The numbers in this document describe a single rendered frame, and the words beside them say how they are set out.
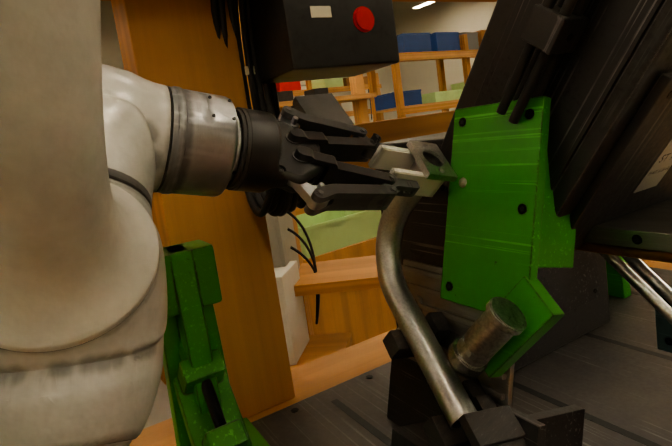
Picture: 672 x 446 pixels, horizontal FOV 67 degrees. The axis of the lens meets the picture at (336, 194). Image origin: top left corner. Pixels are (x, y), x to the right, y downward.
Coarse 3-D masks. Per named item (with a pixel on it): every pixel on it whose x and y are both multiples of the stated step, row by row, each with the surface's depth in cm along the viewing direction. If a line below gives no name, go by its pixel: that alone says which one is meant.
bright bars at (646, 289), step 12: (612, 264) 54; (624, 264) 53; (636, 264) 54; (624, 276) 53; (636, 276) 52; (648, 276) 53; (636, 288) 52; (648, 288) 51; (660, 288) 53; (648, 300) 51; (660, 300) 51; (660, 312) 50
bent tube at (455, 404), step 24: (408, 144) 56; (432, 144) 57; (432, 168) 53; (384, 216) 60; (408, 216) 60; (384, 240) 60; (384, 264) 59; (384, 288) 59; (408, 288) 58; (408, 312) 55; (408, 336) 54; (432, 336) 54; (432, 360) 51; (432, 384) 51; (456, 384) 50; (456, 408) 48
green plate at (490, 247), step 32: (544, 96) 46; (480, 128) 52; (512, 128) 49; (544, 128) 46; (480, 160) 52; (512, 160) 48; (544, 160) 46; (480, 192) 52; (512, 192) 48; (544, 192) 48; (448, 224) 55; (480, 224) 51; (512, 224) 48; (544, 224) 49; (448, 256) 55; (480, 256) 51; (512, 256) 48; (544, 256) 49; (448, 288) 54; (480, 288) 51; (512, 288) 47
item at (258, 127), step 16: (240, 112) 44; (256, 112) 45; (256, 128) 43; (272, 128) 44; (288, 128) 49; (256, 144) 43; (272, 144) 43; (288, 144) 48; (304, 144) 49; (240, 160) 43; (256, 160) 43; (272, 160) 43; (288, 160) 46; (240, 176) 43; (256, 176) 44; (272, 176) 44; (288, 176) 45; (304, 176) 45; (256, 192) 46
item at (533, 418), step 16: (400, 368) 63; (416, 368) 60; (400, 384) 63; (416, 384) 60; (400, 400) 62; (416, 400) 60; (432, 400) 58; (400, 416) 62; (416, 416) 60; (432, 416) 57; (528, 416) 48; (544, 416) 49; (560, 416) 49; (576, 416) 51; (528, 432) 46; (544, 432) 46; (560, 432) 50; (576, 432) 51
